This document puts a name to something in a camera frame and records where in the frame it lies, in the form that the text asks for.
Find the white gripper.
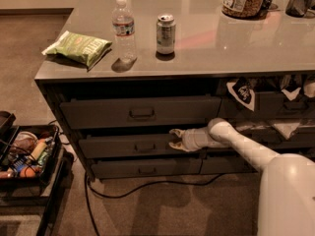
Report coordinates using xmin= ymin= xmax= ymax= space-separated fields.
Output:
xmin=168 ymin=128 xmax=213 ymax=152

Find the grey drawer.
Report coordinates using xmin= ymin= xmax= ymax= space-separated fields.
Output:
xmin=200 ymin=150 xmax=256 ymax=174
xmin=60 ymin=95 xmax=221 ymax=129
xmin=240 ymin=128 xmax=315 ymax=150
xmin=78 ymin=131 xmax=211 ymax=159
xmin=91 ymin=157 xmax=202 ymax=179
xmin=218 ymin=91 xmax=315 ymax=120

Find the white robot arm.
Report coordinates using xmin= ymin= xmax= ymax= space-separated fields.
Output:
xmin=169 ymin=118 xmax=315 ymax=236

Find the grey counter cabinet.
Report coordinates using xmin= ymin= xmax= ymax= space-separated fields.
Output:
xmin=35 ymin=0 xmax=315 ymax=178

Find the silver soda can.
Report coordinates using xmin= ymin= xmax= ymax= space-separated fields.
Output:
xmin=157 ymin=13 xmax=176 ymax=55

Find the green chip bag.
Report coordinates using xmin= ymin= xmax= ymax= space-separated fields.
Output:
xmin=42 ymin=30 xmax=112 ymax=69

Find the clear plastic water bottle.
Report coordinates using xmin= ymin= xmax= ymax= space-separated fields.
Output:
xmin=112 ymin=0 xmax=137 ymax=63

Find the black bin of items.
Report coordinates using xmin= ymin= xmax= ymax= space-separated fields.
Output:
xmin=0 ymin=125 xmax=61 ymax=188

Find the dark glass pitcher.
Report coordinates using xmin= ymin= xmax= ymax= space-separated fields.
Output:
xmin=285 ymin=0 xmax=314 ymax=18

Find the black floor cable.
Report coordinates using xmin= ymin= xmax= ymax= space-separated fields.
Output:
xmin=84 ymin=171 xmax=227 ymax=236

